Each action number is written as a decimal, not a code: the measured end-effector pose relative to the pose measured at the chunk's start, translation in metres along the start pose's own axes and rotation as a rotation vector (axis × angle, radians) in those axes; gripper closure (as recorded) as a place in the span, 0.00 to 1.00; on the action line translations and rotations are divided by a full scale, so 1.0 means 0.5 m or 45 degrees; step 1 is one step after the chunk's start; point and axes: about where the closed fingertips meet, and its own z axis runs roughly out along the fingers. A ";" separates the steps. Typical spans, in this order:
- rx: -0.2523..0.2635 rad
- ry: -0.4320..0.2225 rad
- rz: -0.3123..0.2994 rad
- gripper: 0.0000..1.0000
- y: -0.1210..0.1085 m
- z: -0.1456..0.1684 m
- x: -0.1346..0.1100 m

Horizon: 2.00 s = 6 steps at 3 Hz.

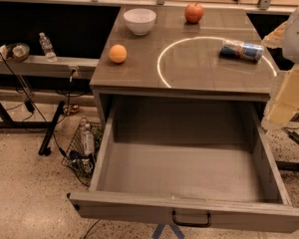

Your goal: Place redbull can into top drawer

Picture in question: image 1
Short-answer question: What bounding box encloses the wire basket with bottles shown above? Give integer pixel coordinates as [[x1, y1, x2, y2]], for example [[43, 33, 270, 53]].
[[64, 117, 103, 177]]

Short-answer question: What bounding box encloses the red apple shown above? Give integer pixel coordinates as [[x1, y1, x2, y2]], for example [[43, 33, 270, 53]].
[[184, 3, 204, 24]]

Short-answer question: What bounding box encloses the white ceramic bowl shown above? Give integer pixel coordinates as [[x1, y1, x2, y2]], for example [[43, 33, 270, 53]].
[[124, 8, 156, 36]]

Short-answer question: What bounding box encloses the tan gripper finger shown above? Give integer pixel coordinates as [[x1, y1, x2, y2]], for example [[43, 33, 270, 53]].
[[261, 22, 286, 49], [261, 65, 299, 130]]

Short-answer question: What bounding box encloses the orange fruit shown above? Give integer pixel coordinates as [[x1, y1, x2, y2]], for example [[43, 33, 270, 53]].
[[109, 45, 127, 64]]

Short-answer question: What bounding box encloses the open grey wooden drawer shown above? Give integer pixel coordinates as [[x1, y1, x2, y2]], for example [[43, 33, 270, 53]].
[[69, 96, 299, 233]]

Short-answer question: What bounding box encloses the grey wooden cabinet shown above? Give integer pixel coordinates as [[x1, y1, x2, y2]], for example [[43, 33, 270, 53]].
[[90, 5, 279, 121]]

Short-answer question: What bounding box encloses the blue silver redbull can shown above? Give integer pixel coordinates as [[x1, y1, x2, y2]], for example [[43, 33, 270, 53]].
[[219, 40, 264, 63]]

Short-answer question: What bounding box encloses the black drawer handle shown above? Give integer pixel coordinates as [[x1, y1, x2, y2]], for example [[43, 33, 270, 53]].
[[171, 210, 211, 228]]

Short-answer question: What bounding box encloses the clear plastic water bottle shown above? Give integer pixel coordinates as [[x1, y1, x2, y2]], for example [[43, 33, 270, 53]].
[[39, 32, 57, 62]]

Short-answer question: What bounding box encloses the black desk leg frame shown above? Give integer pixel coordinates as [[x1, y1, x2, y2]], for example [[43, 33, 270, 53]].
[[0, 88, 66, 157]]

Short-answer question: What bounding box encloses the small bowl with clutter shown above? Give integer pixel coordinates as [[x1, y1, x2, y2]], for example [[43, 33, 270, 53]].
[[0, 43, 30, 63]]

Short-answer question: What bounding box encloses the grey side bench shelf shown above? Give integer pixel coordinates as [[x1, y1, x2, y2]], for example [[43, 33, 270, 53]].
[[0, 55, 99, 80]]

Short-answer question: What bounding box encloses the black power adapter cable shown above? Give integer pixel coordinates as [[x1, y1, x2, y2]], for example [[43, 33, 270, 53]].
[[0, 52, 91, 187]]

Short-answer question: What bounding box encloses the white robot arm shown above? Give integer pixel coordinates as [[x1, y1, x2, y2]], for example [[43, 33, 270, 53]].
[[261, 6, 299, 130]]

